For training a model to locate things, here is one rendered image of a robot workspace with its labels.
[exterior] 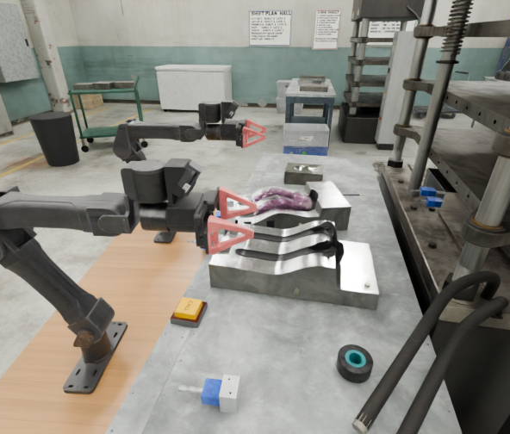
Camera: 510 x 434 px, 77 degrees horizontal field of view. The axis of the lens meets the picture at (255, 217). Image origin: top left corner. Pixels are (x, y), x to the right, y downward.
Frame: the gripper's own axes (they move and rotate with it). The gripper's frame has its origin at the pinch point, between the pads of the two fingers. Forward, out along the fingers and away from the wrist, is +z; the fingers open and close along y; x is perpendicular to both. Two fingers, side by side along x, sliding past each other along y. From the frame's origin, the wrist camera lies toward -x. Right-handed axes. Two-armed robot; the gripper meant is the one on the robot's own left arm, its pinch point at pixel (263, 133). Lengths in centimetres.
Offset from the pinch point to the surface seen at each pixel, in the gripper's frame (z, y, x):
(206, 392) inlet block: -8, -71, 36
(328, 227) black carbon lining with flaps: 22.9, -18.7, 25.6
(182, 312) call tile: -19, -48, 37
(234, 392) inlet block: -2, -71, 35
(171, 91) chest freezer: -224, 627, 79
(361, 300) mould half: 31, -40, 37
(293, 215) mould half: 12.5, -0.2, 31.8
